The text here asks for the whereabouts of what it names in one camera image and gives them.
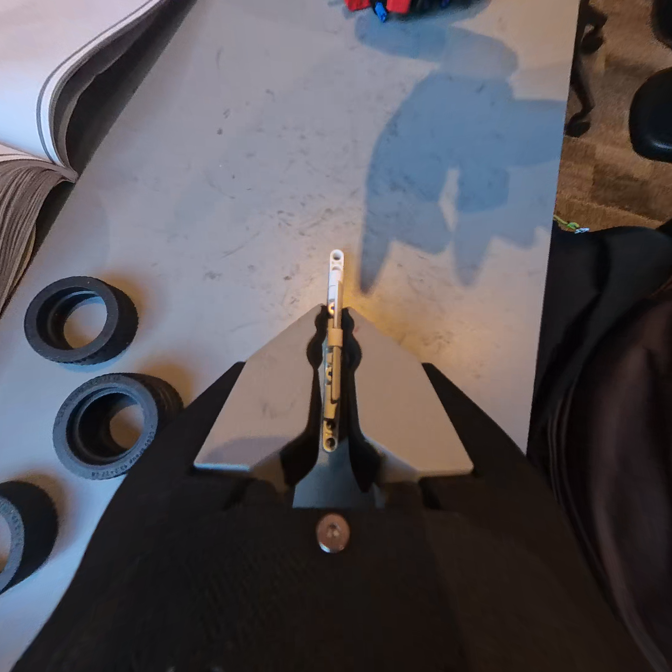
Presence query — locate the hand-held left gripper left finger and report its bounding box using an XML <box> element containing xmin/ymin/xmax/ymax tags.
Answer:
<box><xmin>193</xmin><ymin>304</ymin><xmax>329</xmax><ymax>491</ymax></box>

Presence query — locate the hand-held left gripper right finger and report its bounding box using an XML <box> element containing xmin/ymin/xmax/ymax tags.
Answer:
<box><xmin>344</xmin><ymin>309</ymin><xmax>475</xmax><ymax>491</ymax></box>

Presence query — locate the long white brick beam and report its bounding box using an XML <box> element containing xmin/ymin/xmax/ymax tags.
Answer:
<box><xmin>321</xmin><ymin>249</ymin><xmax>347</xmax><ymax>453</ymax></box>

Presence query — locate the grey desk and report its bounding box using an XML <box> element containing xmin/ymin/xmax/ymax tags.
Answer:
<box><xmin>0</xmin><ymin>0</ymin><xmax>581</xmax><ymax>667</ymax></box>

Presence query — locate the wide black rubber tire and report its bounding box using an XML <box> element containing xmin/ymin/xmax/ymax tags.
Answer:
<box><xmin>52</xmin><ymin>374</ymin><xmax>184</xmax><ymax>480</ymax></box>

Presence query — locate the person's torso in brown shirt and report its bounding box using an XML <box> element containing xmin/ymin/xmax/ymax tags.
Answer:
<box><xmin>556</xmin><ymin>294</ymin><xmax>672</xmax><ymax>672</ymax></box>

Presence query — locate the narrow black rubber tire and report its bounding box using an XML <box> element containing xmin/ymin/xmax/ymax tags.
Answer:
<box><xmin>0</xmin><ymin>480</ymin><xmax>58</xmax><ymax>594</ymax></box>
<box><xmin>23</xmin><ymin>276</ymin><xmax>140</xmax><ymax>364</ymax></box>

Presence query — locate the black swivel chair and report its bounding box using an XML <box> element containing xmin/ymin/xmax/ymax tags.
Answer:
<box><xmin>566</xmin><ymin>0</ymin><xmax>609</xmax><ymax>138</ymax></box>

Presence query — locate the black office chair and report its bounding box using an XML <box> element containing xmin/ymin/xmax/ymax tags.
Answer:
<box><xmin>629</xmin><ymin>68</ymin><xmax>672</xmax><ymax>163</ymax></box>

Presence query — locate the open instruction booklet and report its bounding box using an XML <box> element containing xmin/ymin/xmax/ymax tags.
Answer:
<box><xmin>0</xmin><ymin>0</ymin><xmax>169</xmax><ymax>310</ymax></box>

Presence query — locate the red white brick race car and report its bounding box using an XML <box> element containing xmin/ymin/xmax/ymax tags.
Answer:
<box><xmin>344</xmin><ymin>0</ymin><xmax>452</xmax><ymax>23</ymax></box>

